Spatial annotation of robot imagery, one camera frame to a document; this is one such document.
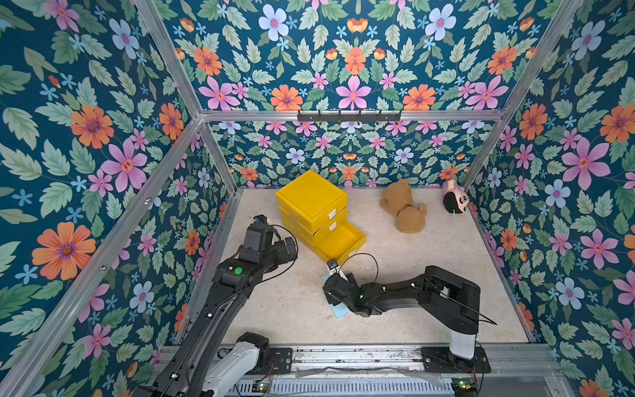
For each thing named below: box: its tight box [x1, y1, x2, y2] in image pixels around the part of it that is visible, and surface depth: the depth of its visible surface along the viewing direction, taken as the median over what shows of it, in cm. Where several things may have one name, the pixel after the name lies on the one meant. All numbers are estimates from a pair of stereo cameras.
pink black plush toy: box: [442, 179, 470, 214], surface depth 107 cm
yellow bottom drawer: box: [313, 220, 367, 264], surface depth 96 cm
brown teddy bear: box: [380, 178, 428, 235], surface depth 104 cm
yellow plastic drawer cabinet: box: [275, 170, 367, 265], surface depth 91 cm
